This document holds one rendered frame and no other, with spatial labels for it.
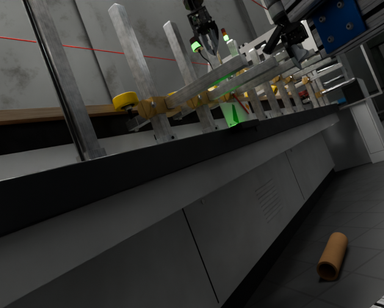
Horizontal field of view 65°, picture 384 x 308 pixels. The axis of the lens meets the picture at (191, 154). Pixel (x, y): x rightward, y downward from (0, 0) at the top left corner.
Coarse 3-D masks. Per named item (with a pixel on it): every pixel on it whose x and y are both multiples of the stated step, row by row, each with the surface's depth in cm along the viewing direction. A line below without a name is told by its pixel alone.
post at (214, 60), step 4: (208, 36) 126; (208, 40) 126; (212, 48) 126; (208, 56) 127; (212, 56) 126; (216, 56) 126; (212, 60) 127; (216, 60) 126; (212, 64) 127; (216, 64) 126; (220, 64) 126; (224, 80) 125; (220, 84) 127; (228, 100) 126; (232, 100) 125; (236, 100) 127
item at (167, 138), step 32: (256, 128) 128; (288, 128) 160; (96, 160) 60; (128, 160) 67; (160, 160) 75; (192, 160) 85; (0, 192) 45; (32, 192) 49; (64, 192) 53; (96, 192) 58; (0, 224) 44; (32, 224) 51
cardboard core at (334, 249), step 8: (336, 232) 144; (328, 240) 140; (336, 240) 136; (344, 240) 138; (328, 248) 130; (336, 248) 129; (344, 248) 133; (328, 256) 123; (336, 256) 124; (320, 264) 121; (328, 264) 119; (336, 264) 119; (320, 272) 122; (328, 272) 124; (336, 272) 118
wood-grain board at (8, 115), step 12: (264, 96) 212; (276, 96) 232; (36, 108) 77; (48, 108) 80; (60, 108) 83; (96, 108) 93; (108, 108) 96; (0, 120) 70; (12, 120) 72; (24, 120) 75; (36, 120) 78; (48, 120) 82
